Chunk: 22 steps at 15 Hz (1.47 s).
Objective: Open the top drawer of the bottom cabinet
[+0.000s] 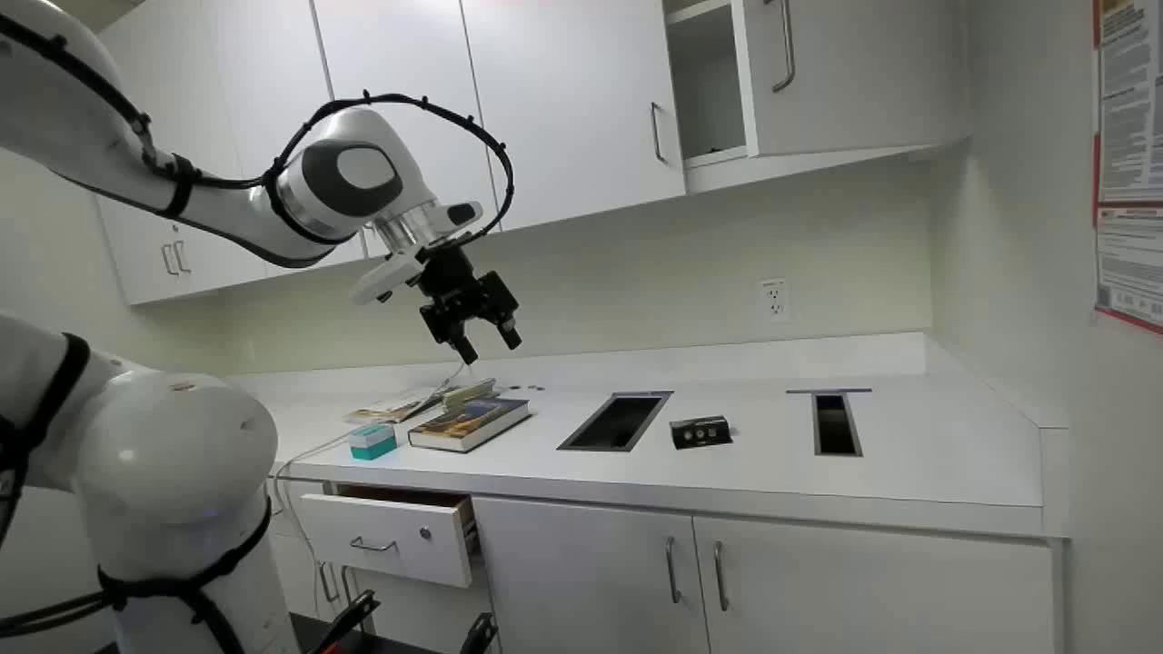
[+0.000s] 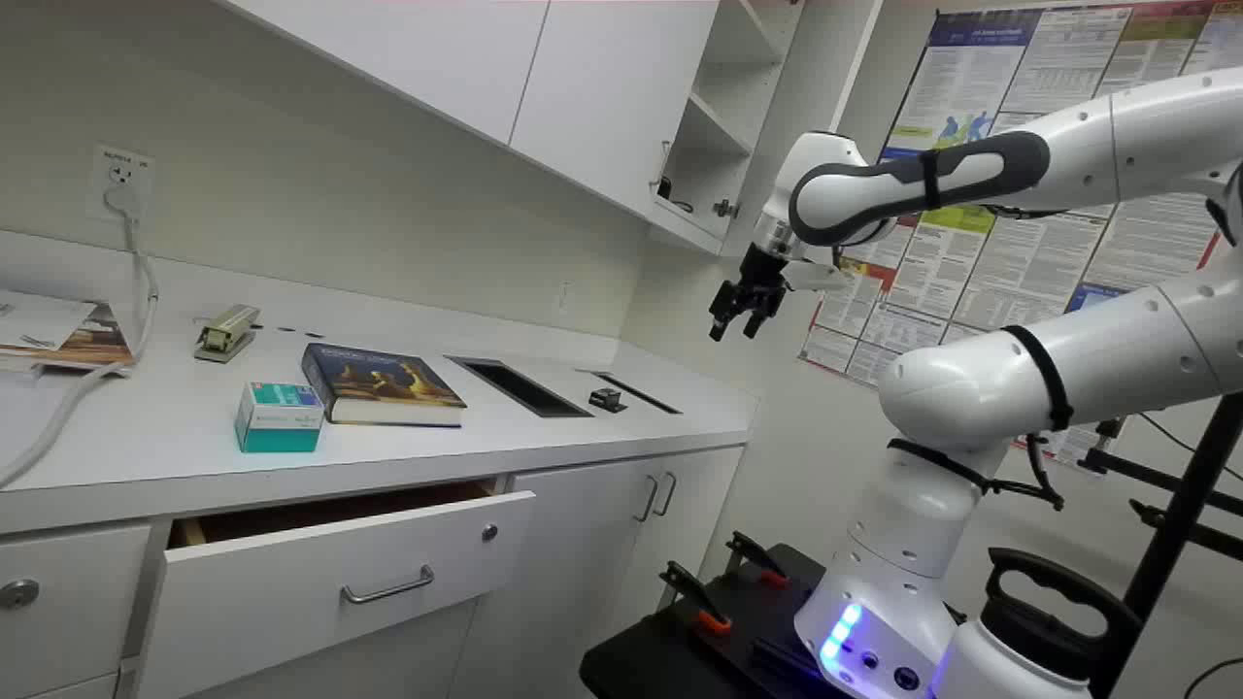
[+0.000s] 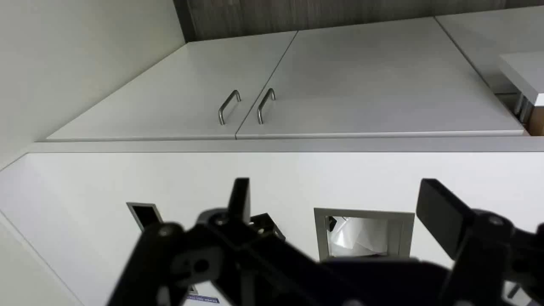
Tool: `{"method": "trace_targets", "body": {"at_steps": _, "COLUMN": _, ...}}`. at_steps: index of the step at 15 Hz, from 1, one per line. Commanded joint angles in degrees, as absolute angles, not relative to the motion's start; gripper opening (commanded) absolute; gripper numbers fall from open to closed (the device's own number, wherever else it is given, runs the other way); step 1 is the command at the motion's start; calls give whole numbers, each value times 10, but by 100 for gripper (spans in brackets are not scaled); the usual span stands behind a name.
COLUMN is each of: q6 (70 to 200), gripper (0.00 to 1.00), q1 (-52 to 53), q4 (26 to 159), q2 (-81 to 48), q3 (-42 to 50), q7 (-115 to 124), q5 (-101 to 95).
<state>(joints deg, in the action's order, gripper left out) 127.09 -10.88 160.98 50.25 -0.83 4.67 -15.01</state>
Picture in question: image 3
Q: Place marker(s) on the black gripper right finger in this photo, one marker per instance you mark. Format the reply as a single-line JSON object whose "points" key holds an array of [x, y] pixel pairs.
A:
{"points": [[481, 248]]}

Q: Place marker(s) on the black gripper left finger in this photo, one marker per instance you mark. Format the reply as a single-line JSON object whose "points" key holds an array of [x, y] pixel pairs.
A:
{"points": [[170, 255]]}

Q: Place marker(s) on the white base cabinet door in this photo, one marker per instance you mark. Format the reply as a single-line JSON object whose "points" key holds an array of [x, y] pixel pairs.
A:
{"points": [[368, 85], [170, 95]]}

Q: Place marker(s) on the white base cabinet front panel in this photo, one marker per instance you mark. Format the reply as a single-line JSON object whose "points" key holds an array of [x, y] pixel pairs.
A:
{"points": [[487, 39]]}

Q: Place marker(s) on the white table slab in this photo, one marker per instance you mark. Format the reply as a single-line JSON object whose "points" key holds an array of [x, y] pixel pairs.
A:
{"points": [[527, 69]]}

